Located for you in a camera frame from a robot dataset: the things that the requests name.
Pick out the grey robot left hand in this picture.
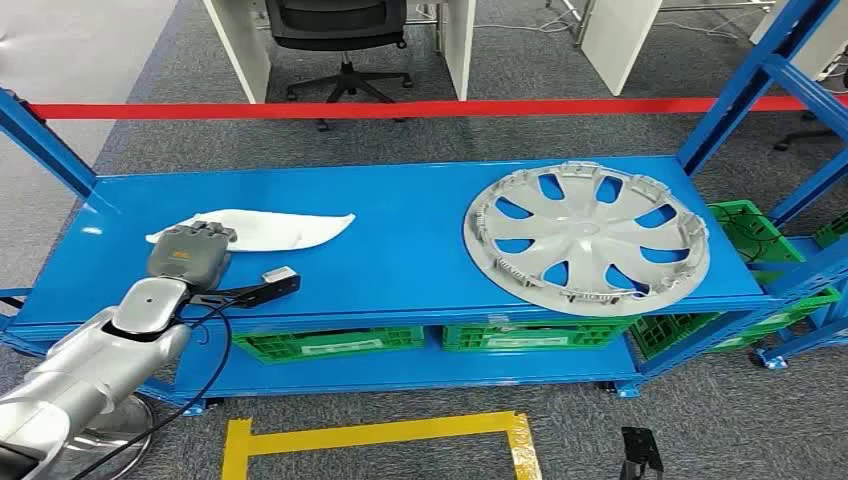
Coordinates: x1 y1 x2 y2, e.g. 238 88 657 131
146 221 238 287

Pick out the white plastic body part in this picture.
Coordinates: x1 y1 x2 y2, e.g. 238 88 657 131
145 209 356 254

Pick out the green plastic crate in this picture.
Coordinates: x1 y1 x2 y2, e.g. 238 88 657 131
231 325 425 366
627 286 844 362
442 317 639 353
813 210 848 252
704 198 808 268

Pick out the white desk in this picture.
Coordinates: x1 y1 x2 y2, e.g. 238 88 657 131
751 0 848 84
546 0 778 97
201 0 477 105

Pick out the red barrier tape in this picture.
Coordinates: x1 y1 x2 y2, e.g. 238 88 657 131
27 95 848 123

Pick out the yellow floor tape square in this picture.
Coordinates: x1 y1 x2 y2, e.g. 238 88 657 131
220 410 543 480

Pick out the black office chair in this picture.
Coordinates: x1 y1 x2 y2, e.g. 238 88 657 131
264 0 415 132

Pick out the silver wheel hubcap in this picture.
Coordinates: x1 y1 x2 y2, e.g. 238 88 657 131
462 160 711 318

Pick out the black robot right foot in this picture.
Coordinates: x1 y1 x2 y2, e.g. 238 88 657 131
619 427 665 480

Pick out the black chair base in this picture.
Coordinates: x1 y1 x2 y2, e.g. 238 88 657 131
773 109 848 152

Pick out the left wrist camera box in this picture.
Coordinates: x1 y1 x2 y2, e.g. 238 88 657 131
187 264 303 310

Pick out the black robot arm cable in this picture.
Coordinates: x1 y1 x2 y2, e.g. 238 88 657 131
69 291 234 480

